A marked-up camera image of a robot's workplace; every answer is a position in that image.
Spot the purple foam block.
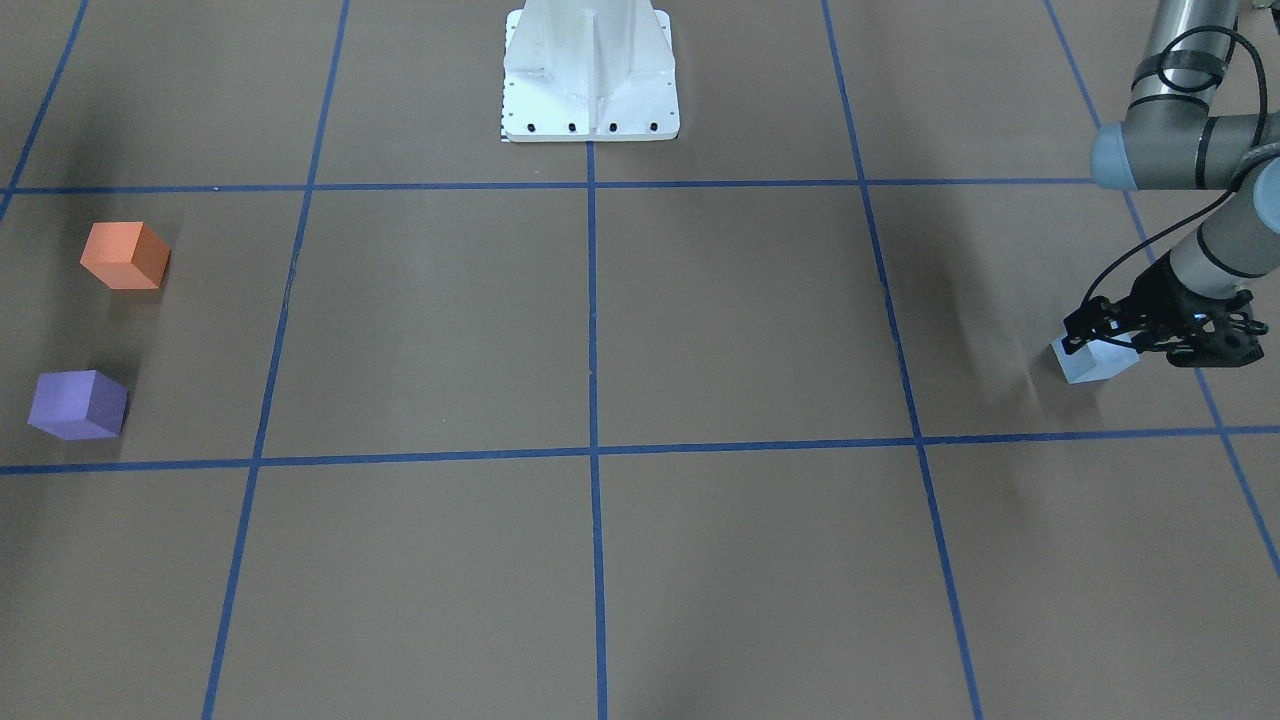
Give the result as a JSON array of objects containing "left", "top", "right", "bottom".
[{"left": 28, "top": 370, "right": 128, "bottom": 441}]

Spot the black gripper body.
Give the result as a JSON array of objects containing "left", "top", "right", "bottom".
[{"left": 1110, "top": 263, "right": 1268, "bottom": 368}]

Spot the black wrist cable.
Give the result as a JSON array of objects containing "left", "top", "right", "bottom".
[{"left": 1080, "top": 24, "right": 1271, "bottom": 322}]

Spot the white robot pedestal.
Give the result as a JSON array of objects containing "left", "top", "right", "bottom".
[{"left": 500, "top": 1, "right": 681, "bottom": 143}]

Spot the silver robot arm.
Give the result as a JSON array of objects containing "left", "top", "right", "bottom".
[{"left": 1052, "top": 1, "right": 1279, "bottom": 383}]

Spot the light blue foam block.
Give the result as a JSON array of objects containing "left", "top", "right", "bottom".
[{"left": 1050, "top": 334, "right": 1140, "bottom": 384}]

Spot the orange foam block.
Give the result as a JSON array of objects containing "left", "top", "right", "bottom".
[{"left": 79, "top": 222, "right": 172, "bottom": 291}]

